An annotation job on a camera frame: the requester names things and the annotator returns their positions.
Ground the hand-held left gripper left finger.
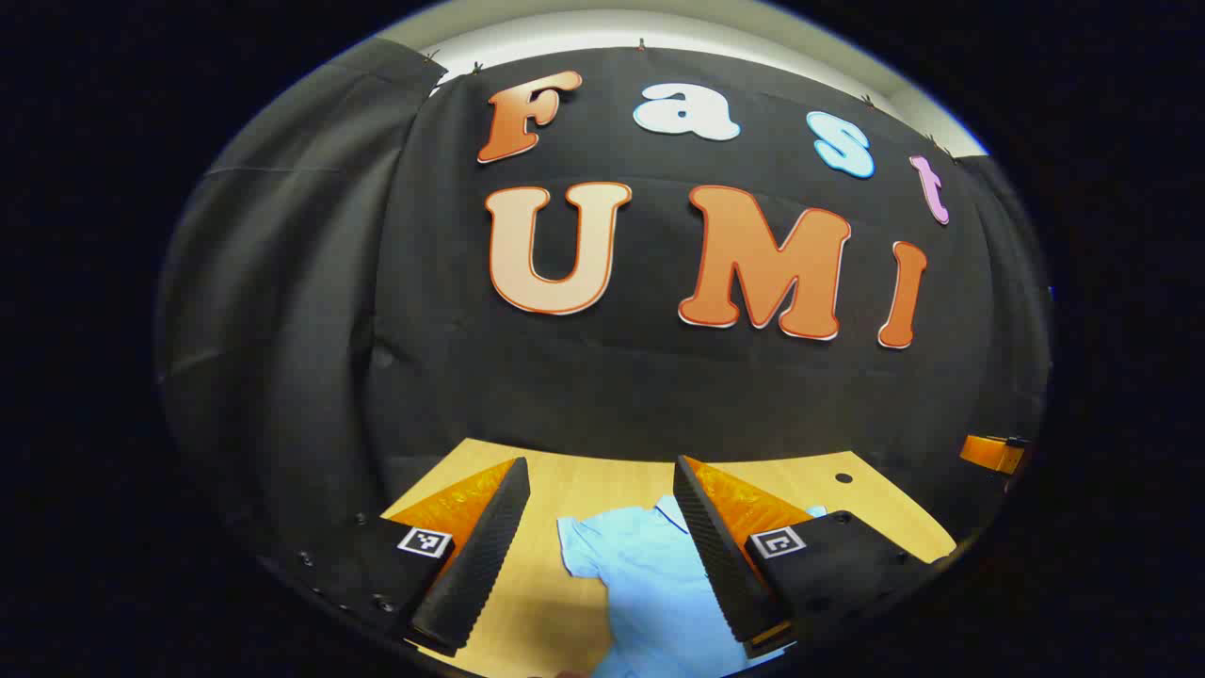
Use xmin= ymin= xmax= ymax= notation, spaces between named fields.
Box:
xmin=268 ymin=457 xmax=533 ymax=658

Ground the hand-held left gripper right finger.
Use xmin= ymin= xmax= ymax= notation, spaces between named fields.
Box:
xmin=672 ymin=455 xmax=956 ymax=660

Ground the light blue T-shirt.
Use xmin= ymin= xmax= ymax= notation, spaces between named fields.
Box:
xmin=557 ymin=496 xmax=829 ymax=678

